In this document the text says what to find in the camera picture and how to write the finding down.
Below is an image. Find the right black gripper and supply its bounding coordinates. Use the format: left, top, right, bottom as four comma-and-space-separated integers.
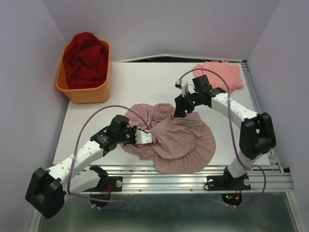
173, 89, 202, 117

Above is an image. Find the dusty pink skirt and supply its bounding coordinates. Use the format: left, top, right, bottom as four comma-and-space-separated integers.
122, 103, 216, 174

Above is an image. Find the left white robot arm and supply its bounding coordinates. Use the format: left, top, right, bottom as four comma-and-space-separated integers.
25, 115, 148, 219

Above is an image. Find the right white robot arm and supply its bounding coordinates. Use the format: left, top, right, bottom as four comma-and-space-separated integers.
174, 75, 277, 189

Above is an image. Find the orange plastic bin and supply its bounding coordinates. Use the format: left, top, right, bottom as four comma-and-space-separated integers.
55, 40, 112, 104

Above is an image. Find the folded salmon pink skirt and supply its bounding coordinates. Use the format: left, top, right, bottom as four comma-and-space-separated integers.
193, 62, 244, 92

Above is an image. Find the red skirt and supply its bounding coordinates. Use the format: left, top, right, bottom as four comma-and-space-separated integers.
63, 32, 109, 89

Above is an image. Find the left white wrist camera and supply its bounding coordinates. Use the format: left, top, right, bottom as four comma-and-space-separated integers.
135, 129, 153, 144

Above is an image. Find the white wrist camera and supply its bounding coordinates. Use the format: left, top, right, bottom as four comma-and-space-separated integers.
175, 80, 191, 97
135, 129, 153, 144

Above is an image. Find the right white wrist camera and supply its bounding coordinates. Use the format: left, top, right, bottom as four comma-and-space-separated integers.
175, 80, 191, 97

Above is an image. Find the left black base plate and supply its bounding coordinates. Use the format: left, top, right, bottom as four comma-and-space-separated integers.
89, 176, 123, 192

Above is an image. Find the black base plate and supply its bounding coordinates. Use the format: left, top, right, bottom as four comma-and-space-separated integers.
89, 176, 123, 192
203, 175, 252, 192

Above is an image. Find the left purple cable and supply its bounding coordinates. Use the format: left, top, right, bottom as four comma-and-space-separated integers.
67, 104, 150, 211

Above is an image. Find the purple cable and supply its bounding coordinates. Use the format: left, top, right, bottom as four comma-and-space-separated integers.
177, 68, 267, 209
67, 104, 150, 211

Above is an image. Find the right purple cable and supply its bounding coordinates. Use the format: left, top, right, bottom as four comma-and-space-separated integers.
177, 68, 267, 209

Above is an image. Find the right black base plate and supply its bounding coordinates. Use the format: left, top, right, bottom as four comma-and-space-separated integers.
203, 175, 252, 192

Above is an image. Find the aluminium frame rail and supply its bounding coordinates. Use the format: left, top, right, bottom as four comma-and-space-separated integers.
100, 156, 294, 194

